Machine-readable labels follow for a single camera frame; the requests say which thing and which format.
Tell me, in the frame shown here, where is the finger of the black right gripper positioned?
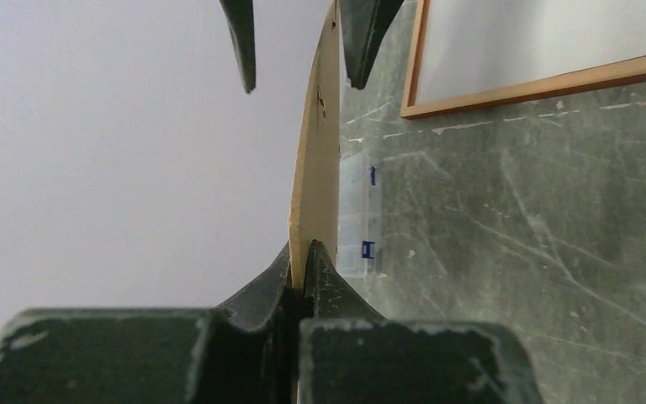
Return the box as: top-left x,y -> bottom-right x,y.
220,0 -> 257,94
339,0 -> 404,90

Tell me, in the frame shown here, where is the brown backing board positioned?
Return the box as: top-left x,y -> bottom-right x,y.
289,1 -> 340,290

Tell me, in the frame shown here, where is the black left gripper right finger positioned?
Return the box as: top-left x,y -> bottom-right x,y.
299,241 -> 543,403

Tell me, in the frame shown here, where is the sunset photo print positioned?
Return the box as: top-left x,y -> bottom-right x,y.
416,0 -> 646,104

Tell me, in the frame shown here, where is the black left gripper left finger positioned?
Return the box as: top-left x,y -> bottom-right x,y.
0,248 -> 294,403

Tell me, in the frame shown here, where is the clear plastic organizer box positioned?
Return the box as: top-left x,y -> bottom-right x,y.
336,152 -> 383,279

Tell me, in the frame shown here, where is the wooden picture frame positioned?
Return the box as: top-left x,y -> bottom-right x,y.
400,1 -> 646,120

